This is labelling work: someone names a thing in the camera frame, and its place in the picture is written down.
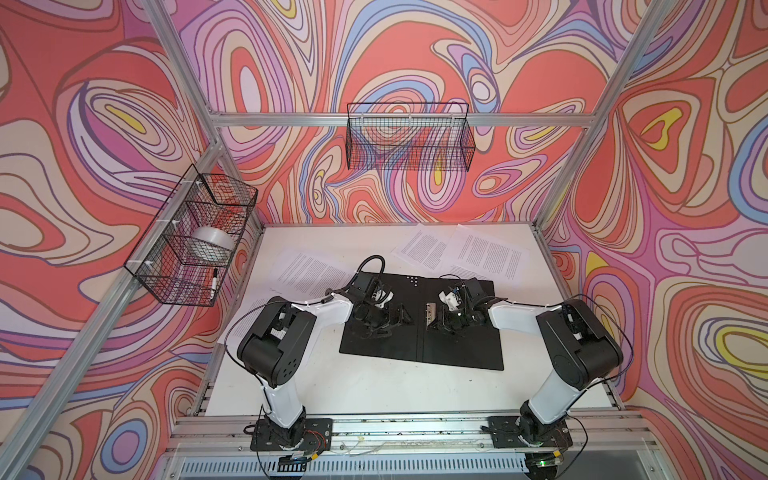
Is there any orange and black folder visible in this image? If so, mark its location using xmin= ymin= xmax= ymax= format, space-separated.
xmin=339 ymin=273 xmax=504 ymax=371

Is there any printed paper sheet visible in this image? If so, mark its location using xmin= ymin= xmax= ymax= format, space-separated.
xmin=218 ymin=294 xmax=270 ymax=350
xmin=265 ymin=249 xmax=354 ymax=301
xmin=392 ymin=224 xmax=456 ymax=275
xmin=443 ymin=225 xmax=530 ymax=284

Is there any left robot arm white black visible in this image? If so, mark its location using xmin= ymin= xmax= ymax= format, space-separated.
xmin=236 ymin=287 xmax=414 ymax=449

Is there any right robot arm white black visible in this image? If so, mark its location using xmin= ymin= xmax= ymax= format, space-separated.
xmin=434 ymin=286 xmax=624 ymax=447

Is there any metal folder clip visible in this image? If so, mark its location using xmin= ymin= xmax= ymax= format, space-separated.
xmin=425 ymin=302 xmax=437 ymax=328

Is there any black marker in basket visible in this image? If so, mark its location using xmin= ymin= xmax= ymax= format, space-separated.
xmin=210 ymin=268 xmax=219 ymax=298

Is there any green circuit board left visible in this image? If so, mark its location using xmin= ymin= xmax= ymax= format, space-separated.
xmin=278 ymin=455 xmax=318 ymax=471

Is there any green circuit board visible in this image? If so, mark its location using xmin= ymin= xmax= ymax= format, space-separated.
xmin=525 ymin=452 xmax=563 ymax=468
xmin=278 ymin=455 xmax=318 ymax=471

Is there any green circuit board right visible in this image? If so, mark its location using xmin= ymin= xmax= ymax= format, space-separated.
xmin=525 ymin=452 xmax=563 ymax=468

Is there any white tape roll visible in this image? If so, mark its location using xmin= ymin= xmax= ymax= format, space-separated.
xmin=188 ymin=226 xmax=235 ymax=265

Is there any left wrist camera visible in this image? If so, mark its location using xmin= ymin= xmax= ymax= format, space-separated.
xmin=346 ymin=272 xmax=379 ymax=302

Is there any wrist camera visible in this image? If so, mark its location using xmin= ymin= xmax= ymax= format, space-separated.
xmin=346 ymin=272 xmax=379 ymax=302
xmin=462 ymin=278 xmax=489 ymax=304

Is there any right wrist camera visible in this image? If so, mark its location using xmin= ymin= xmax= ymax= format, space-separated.
xmin=462 ymin=278 xmax=489 ymax=304

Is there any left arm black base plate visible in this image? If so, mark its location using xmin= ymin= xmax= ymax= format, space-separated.
xmin=243 ymin=418 xmax=333 ymax=453

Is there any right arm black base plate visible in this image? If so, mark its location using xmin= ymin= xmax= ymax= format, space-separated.
xmin=480 ymin=416 xmax=573 ymax=450

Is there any black wire basket at back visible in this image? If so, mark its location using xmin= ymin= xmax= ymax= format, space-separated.
xmin=345 ymin=100 xmax=476 ymax=172

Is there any black wire basket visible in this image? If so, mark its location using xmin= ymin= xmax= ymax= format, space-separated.
xmin=124 ymin=165 xmax=258 ymax=307
xmin=345 ymin=100 xmax=476 ymax=172

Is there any black wire basket on left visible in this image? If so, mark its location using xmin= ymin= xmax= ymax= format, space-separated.
xmin=124 ymin=165 xmax=258 ymax=307

